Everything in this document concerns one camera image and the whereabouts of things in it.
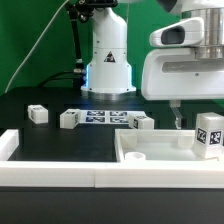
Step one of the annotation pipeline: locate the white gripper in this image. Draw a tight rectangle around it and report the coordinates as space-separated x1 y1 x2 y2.
141 48 224 130

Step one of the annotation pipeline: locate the white square table top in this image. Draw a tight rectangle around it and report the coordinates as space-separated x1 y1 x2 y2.
114 129 221 162

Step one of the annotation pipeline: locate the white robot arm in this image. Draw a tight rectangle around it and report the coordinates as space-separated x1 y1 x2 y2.
77 0 224 127

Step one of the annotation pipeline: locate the white U-shaped fence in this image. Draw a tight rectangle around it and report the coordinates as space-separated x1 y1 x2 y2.
0 129 224 189

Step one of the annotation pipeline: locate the blue marker tag sheet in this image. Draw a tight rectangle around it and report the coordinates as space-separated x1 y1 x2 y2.
80 110 144 124

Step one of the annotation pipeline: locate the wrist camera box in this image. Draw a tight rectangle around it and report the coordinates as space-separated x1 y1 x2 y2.
149 17 205 47

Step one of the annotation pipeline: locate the black cable hose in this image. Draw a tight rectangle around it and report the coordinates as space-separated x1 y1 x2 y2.
37 2 88 89

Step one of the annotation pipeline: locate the grey cable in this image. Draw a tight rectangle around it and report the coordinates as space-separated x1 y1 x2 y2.
4 0 71 94

